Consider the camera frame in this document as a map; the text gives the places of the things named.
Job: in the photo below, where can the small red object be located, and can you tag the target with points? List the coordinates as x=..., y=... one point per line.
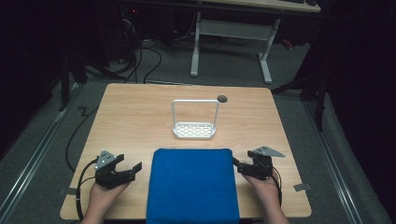
x=287, y=44

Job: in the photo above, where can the person's right hand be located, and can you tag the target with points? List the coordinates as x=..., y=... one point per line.
x=267, y=193

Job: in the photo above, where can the white-legged desk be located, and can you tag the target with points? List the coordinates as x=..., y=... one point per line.
x=233, y=29

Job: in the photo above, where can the blue cloth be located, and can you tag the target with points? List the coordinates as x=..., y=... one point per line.
x=193, y=186

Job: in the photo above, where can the person's left hand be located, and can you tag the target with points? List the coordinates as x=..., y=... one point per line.
x=101, y=197

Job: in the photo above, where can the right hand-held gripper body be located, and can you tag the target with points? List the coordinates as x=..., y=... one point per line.
x=260, y=168

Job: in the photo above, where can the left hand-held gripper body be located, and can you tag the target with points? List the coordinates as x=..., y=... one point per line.
x=107, y=177

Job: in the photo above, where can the black metal stand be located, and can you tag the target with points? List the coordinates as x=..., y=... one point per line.
x=317, y=93
x=67, y=81

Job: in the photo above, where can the metal floor rail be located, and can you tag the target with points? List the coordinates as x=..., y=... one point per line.
x=34, y=158
x=331, y=165

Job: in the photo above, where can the grey tape piece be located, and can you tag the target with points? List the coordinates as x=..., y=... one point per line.
x=67, y=191

